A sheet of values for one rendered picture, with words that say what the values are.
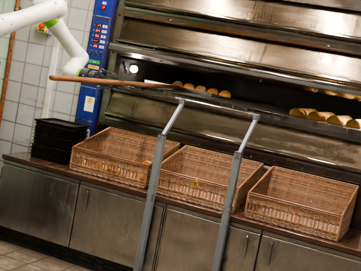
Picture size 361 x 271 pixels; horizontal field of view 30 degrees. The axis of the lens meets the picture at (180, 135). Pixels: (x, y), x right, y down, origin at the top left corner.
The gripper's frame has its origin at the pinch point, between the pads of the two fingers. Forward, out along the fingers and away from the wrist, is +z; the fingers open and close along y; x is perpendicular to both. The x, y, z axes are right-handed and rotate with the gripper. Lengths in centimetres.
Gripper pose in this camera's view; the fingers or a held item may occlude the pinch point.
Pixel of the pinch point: (118, 82)
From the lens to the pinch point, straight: 415.3
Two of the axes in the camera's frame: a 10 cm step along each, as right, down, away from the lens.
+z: 9.1, 2.1, -3.5
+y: -1.9, 9.8, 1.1
